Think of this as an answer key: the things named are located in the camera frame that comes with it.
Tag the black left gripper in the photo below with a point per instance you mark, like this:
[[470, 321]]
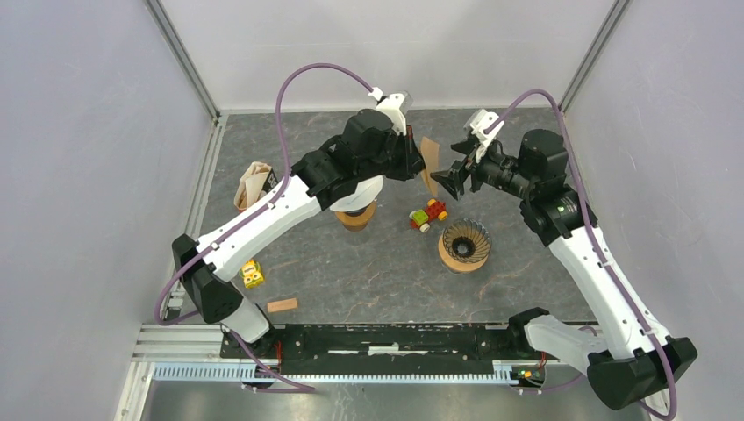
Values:
[[412, 159]]

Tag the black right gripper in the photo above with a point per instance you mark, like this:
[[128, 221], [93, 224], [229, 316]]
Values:
[[454, 178]]

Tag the brown paper coffee filter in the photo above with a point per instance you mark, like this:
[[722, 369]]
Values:
[[430, 151]]

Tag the grey ribbed coffee dripper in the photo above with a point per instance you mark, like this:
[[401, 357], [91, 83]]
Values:
[[466, 241]]

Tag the wooden ring dripper stand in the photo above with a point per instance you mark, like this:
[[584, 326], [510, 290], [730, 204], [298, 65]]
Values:
[[355, 221]]

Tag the orange black coffee filter box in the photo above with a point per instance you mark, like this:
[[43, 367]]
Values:
[[256, 182]]

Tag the white paper coffee filter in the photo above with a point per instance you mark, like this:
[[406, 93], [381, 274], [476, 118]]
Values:
[[365, 194]]

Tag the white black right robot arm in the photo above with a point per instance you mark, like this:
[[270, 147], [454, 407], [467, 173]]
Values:
[[635, 356]]

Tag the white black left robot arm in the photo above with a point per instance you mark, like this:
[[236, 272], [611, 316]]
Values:
[[345, 174]]

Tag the red toy brick car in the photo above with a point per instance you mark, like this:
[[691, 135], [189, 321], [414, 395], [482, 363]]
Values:
[[421, 219]]

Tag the small wooden rectangular block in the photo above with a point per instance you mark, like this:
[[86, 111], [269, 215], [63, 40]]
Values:
[[282, 305]]

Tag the yellow green toy cube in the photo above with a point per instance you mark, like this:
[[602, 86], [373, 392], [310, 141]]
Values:
[[251, 274]]

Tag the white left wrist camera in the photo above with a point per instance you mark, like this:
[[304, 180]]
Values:
[[394, 106]]

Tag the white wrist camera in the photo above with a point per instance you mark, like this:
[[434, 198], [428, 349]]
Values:
[[485, 126], [394, 106]]

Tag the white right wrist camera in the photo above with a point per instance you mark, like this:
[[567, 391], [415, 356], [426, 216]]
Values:
[[485, 126]]

